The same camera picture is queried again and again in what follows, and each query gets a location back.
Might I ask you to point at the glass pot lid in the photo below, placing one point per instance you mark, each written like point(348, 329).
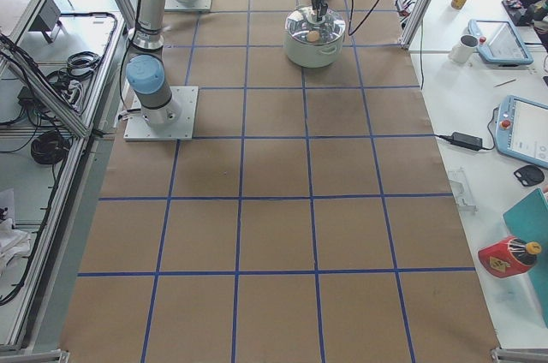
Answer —
point(303, 20)

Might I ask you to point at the brown egg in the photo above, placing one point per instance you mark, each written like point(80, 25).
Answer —
point(313, 36)

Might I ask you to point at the pale green cooking pot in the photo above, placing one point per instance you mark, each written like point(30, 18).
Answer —
point(311, 56)

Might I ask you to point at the white mug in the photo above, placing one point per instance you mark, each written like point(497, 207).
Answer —
point(463, 49)

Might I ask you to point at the far teach pendant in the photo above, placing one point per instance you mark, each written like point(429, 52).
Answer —
point(500, 44)

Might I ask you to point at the teach pendant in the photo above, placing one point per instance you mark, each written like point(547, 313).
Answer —
point(521, 130)
point(500, 44)

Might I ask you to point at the black power adapter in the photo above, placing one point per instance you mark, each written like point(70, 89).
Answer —
point(466, 141)

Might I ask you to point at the clear plastic holder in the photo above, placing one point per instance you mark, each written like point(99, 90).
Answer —
point(461, 191)

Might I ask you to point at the near teach pendant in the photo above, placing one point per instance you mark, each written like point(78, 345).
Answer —
point(521, 130)

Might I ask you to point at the black round object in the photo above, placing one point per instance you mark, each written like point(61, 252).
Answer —
point(529, 175)

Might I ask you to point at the teal folder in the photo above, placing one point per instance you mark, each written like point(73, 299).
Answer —
point(527, 219)

